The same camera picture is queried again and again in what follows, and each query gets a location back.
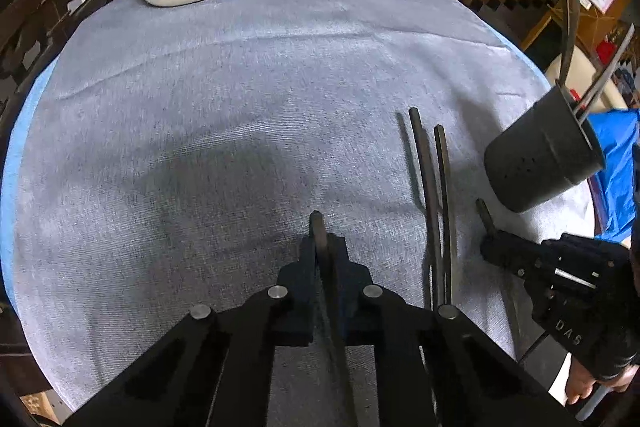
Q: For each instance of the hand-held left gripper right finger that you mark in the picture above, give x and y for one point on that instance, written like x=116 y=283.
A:
x=357 y=307

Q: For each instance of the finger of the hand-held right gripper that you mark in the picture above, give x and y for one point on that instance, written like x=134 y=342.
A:
x=510 y=254

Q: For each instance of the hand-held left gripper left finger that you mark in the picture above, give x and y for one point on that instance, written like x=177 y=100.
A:
x=300 y=302

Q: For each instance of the metal utensil holder cup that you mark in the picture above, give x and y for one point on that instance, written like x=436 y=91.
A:
x=540 y=157

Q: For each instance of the person's right hand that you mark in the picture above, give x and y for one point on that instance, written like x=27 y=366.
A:
x=585 y=382

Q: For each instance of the wooden chair with cream back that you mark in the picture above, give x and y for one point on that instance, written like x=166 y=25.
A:
x=575 y=72

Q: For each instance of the grey tablecloth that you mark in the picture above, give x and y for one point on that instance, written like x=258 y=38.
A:
x=225 y=107

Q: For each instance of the blue table cover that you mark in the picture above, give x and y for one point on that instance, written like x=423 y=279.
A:
x=20 y=132

